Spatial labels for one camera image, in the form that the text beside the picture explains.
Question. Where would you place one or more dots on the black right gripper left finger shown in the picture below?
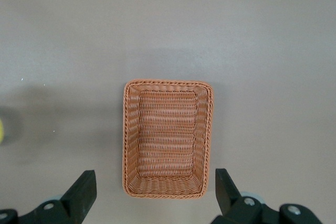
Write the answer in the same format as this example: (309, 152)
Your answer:
(76, 200)

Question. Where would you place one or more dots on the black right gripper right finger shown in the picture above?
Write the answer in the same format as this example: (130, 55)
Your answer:
(231, 203)

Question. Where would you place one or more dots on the brown wicker basket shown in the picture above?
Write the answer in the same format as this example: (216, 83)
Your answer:
(168, 134)

